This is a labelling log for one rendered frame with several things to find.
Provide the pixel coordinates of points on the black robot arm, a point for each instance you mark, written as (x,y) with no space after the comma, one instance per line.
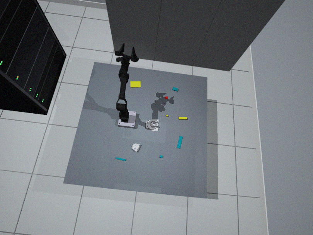
(124,76)

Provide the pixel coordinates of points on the yellow flat rectangular plate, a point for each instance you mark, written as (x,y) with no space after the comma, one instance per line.
(135,83)

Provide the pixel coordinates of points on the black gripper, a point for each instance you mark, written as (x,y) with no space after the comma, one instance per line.
(133,56)

